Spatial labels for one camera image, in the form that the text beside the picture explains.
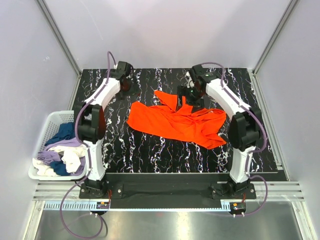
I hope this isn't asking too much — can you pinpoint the orange t shirt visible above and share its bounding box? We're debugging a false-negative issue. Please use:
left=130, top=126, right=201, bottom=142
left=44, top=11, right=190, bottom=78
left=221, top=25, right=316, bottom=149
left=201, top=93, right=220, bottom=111
left=127, top=90, right=227, bottom=150

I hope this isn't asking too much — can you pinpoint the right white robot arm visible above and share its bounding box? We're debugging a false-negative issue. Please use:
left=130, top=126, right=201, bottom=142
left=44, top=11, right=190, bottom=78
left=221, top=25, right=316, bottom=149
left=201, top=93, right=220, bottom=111
left=176, top=64, right=267, bottom=188

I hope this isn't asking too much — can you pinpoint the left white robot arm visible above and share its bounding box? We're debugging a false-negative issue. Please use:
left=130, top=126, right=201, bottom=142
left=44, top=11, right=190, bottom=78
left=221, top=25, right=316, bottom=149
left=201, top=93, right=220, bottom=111
left=74, top=61, right=140, bottom=183

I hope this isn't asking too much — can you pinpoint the black marble pattern mat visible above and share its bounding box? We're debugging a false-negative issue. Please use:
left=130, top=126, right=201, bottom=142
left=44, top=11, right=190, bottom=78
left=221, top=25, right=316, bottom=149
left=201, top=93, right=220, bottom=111
left=72, top=68, right=278, bottom=173

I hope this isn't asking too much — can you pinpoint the navy blue t shirt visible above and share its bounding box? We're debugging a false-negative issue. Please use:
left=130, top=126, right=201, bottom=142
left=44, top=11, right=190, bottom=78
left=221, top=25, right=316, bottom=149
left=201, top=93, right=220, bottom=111
left=44, top=122, right=75, bottom=146

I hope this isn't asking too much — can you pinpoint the white plastic laundry basket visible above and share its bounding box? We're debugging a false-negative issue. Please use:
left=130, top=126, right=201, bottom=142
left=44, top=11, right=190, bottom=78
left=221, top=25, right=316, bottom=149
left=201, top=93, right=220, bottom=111
left=28, top=110, right=86, bottom=181

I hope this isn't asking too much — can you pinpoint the white t shirt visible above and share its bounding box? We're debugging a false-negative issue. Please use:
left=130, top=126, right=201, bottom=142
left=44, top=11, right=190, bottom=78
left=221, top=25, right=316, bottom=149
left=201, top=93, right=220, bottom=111
left=32, top=145, right=87, bottom=177

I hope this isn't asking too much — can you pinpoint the lavender t shirt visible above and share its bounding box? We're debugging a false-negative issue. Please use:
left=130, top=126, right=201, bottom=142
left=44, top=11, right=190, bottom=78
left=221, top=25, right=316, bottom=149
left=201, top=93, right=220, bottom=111
left=36, top=138, right=87, bottom=176

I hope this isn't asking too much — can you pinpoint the right orange connector box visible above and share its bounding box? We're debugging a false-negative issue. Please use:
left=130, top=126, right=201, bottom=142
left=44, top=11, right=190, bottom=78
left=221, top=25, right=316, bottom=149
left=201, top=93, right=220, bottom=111
left=230, top=202, right=247, bottom=212

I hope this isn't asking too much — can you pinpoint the orange connector box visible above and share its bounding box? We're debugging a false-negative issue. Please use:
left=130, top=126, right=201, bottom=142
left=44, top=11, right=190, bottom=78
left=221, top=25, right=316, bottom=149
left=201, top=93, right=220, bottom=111
left=96, top=200, right=111, bottom=209
left=230, top=202, right=247, bottom=212

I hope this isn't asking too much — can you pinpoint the left orange connector box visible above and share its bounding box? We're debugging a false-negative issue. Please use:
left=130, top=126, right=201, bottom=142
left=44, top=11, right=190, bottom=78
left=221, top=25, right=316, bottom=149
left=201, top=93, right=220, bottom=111
left=96, top=200, right=111, bottom=209

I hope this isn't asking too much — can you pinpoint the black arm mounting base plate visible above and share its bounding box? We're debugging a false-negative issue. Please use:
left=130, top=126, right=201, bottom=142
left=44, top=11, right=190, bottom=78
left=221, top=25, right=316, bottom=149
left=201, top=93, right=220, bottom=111
left=79, top=173, right=257, bottom=200

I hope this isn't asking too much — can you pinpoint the left aluminium frame post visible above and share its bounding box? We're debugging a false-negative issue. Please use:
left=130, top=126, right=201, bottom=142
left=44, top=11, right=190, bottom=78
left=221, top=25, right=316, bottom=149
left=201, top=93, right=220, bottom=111
left=35, top=0, right=82, bottom=77

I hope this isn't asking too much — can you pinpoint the aluminium frame post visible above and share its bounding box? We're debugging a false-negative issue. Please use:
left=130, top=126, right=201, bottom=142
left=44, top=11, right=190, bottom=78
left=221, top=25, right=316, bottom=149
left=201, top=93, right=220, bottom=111
left=252, top=0, right=300, bottom=76
left=35, top=0, right=82, bottom=77

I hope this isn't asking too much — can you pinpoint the white slotted cable duct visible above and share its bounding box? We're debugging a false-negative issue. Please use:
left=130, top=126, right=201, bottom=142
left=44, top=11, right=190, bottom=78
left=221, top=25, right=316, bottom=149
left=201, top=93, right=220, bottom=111
left=43, top=200, right=231, bottom=212

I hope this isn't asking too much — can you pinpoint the right aluminium frame post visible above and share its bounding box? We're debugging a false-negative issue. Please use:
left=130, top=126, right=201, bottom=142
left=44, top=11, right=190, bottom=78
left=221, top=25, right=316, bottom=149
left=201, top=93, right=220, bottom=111
left=252, top=0, right=300, bottom=76

